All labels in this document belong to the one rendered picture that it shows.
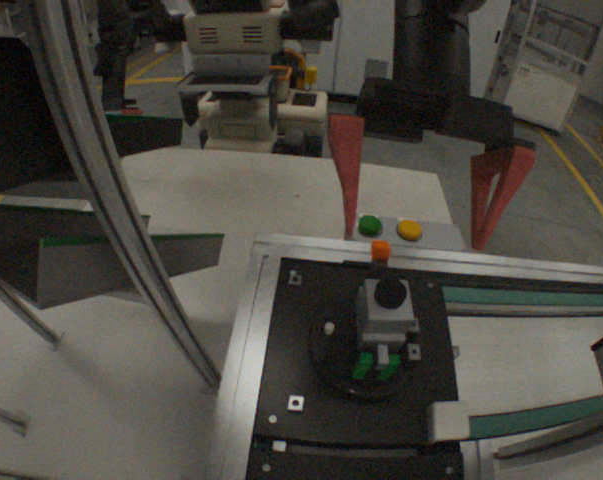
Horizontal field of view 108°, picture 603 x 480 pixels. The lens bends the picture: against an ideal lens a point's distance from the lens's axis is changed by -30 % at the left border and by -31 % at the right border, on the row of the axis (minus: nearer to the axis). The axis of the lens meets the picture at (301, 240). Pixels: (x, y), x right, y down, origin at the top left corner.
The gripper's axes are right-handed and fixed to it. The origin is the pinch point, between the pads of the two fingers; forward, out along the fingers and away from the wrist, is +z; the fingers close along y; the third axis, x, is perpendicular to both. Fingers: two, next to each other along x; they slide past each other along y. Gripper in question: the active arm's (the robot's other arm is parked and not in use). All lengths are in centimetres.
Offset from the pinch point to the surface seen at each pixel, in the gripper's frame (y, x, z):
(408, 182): 15, 60, -7
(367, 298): -1.8, 6.1, 7.2
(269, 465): -9.1, 1.6, 25.5
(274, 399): -9.6, 7.4, 20.8
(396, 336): 1.7, 6.1, 10.8
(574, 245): 197, 176, 10
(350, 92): 12, 299, -109
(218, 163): -35, 59, -7
